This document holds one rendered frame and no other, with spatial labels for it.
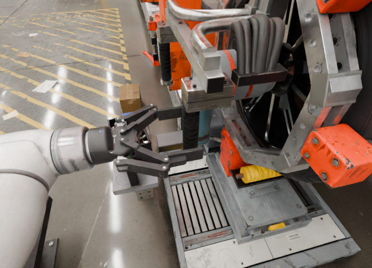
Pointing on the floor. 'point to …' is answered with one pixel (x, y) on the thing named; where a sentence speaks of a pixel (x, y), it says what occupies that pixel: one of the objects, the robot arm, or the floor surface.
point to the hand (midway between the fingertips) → (189, 130)
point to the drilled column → (145, 194)
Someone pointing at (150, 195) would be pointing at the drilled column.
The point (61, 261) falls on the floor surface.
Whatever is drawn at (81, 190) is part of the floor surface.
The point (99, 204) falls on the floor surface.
